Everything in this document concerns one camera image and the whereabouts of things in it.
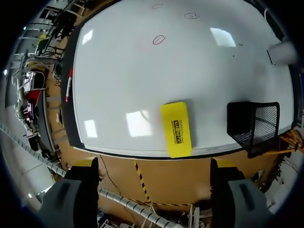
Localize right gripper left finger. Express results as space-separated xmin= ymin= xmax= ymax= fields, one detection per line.
xmin=39 ymin=157 xmax=100 ymax=228

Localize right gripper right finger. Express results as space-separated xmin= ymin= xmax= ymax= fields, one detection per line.
xmin=209 ymin=158 xmax=269 ymax=228

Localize yellow whiteboard eraser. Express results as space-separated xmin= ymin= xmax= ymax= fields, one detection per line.
xmin=160 ymin=101 xmax=192 ymax=159

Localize red whiteboard marker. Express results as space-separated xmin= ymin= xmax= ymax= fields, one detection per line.
xmin=65 ymin=67 xmax=74 ymax=104

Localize large whiteboard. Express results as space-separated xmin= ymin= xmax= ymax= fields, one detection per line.
xmin=71 ymin=0 xmax=298 ymax=159

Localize grey hand-held probe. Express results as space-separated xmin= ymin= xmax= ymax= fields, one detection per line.
xmin=266 ymin=41 xmax=299 ymax=66

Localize black mesh cup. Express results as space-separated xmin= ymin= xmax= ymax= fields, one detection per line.
xmin=227 ymin=101 xmax=280 ymax=158

